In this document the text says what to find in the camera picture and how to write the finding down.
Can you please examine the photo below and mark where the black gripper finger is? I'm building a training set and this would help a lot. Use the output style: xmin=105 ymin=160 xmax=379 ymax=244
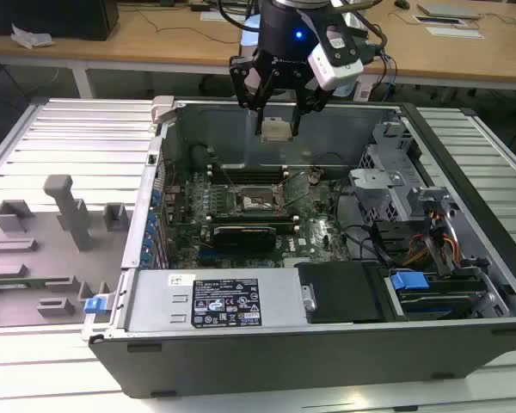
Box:
xmin=291 ymin=76 xmax=330 ymax=137
xmin=230 ymin=52 xmax=281 ymax=137

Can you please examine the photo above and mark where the silver CPU plate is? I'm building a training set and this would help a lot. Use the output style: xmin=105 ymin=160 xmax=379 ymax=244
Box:
xmin=260 ymin=116 xmax=294 ymax=142

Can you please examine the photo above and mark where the metal socket cover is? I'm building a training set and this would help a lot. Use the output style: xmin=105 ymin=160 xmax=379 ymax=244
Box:
xmin=273 ymin=170 xmax=320 ymax=207

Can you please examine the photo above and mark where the black RAM slot bank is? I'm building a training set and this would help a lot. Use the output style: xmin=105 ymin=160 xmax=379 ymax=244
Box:
xmin=209 ymin=213 xmax=303 ymax=236
xmin=206 ymin=163 xmax=290 ymax=182

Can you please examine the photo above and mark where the CPU socket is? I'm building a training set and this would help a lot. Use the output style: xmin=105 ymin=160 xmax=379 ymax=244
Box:
xmin=228 ymin=182 xmax=287 ymax=217

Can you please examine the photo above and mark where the blue expansion slot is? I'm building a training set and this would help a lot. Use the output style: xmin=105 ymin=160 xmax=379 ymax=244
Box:
xmin=196 ymin=251 xmax=225 ymax=266

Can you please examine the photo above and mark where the black plastic drive cover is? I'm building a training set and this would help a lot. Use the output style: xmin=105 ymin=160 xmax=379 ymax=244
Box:
xmin=294 ymin=261 xmax=391 ymax=324

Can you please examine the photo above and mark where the grey case latch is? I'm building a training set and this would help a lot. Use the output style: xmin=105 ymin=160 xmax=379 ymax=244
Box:
xmin=150 ymin=96 xmax=181 ymax=126

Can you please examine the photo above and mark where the wooden desk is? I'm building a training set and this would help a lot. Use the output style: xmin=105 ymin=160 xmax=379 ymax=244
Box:
xmin=0 ymin=0 xmax=516 ymax=92

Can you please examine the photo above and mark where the silver perforated drive cage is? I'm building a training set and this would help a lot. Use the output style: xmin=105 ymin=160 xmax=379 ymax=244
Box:
xmin=349 ymin=121 xmax=422 ymax=225

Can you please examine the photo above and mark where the green motherboard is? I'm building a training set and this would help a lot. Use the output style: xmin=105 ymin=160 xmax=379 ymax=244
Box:
xmin=161 ymin=164 xmax=359 ymax=270

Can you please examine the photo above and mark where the grey laptop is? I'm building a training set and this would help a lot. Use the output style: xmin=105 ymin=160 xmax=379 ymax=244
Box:
xmin=415 ymin=2 xmax=485 ymax=21

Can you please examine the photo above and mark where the black graphics card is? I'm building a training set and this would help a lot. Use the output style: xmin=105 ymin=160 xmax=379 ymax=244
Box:
xmin=212 ymin=223 xmax=280 ymax=256

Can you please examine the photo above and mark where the hard disk in blue carrier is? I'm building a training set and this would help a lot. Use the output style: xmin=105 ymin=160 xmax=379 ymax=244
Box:
xmin=389 ymin=268 xmax=498 ymax=322

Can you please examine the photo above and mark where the black computer tower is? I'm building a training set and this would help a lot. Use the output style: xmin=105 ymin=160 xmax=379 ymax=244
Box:
xmin=0 ymin=0 xmax=120 ymax=42

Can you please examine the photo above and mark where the white crumpled bag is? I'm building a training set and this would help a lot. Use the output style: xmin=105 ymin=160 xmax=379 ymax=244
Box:
xmin=10 ymin=22 xmax=55 ymax=49

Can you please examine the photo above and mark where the silver power supply box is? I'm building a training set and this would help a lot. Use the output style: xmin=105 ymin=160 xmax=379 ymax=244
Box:
xmin=119 ymin=268 xmax=307 ymax=333

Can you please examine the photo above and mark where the black open PC case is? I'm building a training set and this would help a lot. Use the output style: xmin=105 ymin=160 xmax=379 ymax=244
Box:
xmin=80 ymin=96 xmax=516 ymax=399

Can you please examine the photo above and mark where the grey parts rack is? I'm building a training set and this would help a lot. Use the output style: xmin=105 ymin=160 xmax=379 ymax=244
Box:
xmin=0 ymin=174 xmax=132 ymax=330

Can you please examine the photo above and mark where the green RAM stick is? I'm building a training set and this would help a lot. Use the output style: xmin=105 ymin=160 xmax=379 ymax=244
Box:
xmin=0 ymin=278 xmax=72 ymax=289

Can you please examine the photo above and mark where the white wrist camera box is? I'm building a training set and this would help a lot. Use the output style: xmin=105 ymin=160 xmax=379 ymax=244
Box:
xmin=308 ymin=25 xmax=366 ymax=92

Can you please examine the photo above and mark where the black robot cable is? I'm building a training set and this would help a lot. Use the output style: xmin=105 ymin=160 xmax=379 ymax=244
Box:
xmin=356 ymin=16 xmax=390 ymax=65

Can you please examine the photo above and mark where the blue cable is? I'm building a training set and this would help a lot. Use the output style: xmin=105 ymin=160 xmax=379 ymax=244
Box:
xmin=382 ymin=55 xmax=399 ymax=102

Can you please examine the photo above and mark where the black cable bundle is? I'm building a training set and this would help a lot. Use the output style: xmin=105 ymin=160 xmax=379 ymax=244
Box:
xmin=369 ymin=221 xmax=414 ymax=268

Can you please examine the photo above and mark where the orange yellow wire bundle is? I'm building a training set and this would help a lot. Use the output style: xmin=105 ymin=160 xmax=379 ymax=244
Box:
xmin=402 ymin=208 xmax=462 ymax=268

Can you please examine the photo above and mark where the silver latch handle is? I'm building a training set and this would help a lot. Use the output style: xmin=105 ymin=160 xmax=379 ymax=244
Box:
xmin=300 ymin=282 xmax=317 ymax=311

